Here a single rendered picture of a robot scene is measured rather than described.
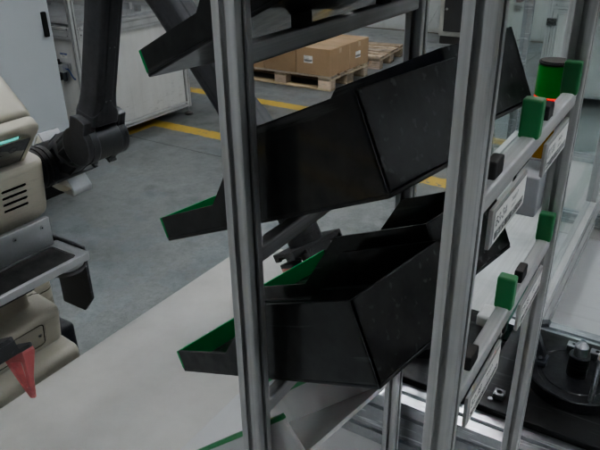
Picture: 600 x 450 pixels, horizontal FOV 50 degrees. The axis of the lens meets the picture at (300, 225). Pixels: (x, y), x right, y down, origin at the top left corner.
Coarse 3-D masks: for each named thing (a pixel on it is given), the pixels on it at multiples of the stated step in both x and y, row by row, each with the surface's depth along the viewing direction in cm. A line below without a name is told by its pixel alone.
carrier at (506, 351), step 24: (552, 336) 110; (504, 360) 104; (552, 360) 101; (576, 360) 95; (504, 384) 99; (552, 384) 96; (576, 384) 96; (480, 408) 95; (504, 408) 94; (528, 408) 94; (552, 408) 94; (576, 408) 92; (552, 432) 90; (576, 432) 90
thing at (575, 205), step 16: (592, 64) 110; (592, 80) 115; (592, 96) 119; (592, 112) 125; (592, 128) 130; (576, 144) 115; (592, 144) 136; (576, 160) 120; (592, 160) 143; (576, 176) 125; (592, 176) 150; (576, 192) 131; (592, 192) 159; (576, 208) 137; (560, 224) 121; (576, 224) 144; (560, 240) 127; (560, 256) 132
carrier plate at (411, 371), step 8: (472, 312) 116; (472, 320) 114; (472, 328) 112; (480, 328) 112; (472, 336) 110; (416, 360) 104; (424, 360) 104; (408, 368) 103; (416, 368) 103; (424, 368) 103; (480, 368) 103; (408, 376) 101; (416, 376) 101; (424, 376) 101; (416, 384) 100; (424, 384) 99; (472, 384) 100; (464, 400) 98
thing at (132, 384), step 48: (192, 288) 146; (144, 336) 130; (192, 336) 130; (48, 384) 117; (96, 384) 117; (144, 384) 117; (192, 384) 117; (0, 432) 107; (48, 432) 106; (96, 432) 106; (144, 432) 106; (192, 432) 106
